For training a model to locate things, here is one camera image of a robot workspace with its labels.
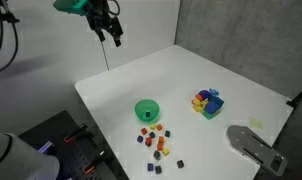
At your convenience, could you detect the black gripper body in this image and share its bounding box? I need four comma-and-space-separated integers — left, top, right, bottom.
85, 4, 124, 36

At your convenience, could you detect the green plastic bowl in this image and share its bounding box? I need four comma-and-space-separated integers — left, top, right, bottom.
134, 98, 161, 122

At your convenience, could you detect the purple toy block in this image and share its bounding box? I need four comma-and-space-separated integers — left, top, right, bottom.
198, 89, 212, 100

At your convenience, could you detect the yellow toy block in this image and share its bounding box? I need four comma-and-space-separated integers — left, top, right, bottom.
191, 98, 209, 113

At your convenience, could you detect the large blue toy block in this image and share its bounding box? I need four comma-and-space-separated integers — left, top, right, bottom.
204, 100, 220, 115

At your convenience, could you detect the large green toy block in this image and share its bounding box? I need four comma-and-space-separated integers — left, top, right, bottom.
201, 109, 222, 121

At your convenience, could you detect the black orange clamp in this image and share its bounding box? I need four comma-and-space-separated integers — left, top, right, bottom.
83, 150, 109, 176
63, 123, 89, 144

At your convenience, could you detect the purple glowing light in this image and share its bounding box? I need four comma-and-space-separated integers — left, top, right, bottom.
38, 140, 56, 155

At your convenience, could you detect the black perforated board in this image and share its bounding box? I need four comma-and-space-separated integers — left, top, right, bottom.
18, 110, 129, 180

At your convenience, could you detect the pale yellow sticky note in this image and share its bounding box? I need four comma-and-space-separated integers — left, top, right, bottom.
248, 116, 264, 130

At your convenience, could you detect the grey metal mounting plate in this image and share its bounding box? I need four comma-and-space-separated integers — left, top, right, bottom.
226, 124, 288, 177

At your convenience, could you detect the black stand pole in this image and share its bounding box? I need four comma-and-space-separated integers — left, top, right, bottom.
285, 82, 302, 109

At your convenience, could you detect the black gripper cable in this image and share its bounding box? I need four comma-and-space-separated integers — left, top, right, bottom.
107, 0, 121, 17

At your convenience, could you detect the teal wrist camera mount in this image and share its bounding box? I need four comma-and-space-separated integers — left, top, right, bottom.
52, 0, 92, 16

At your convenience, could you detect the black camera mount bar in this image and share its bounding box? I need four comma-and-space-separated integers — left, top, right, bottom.
0, 12, 21, 24

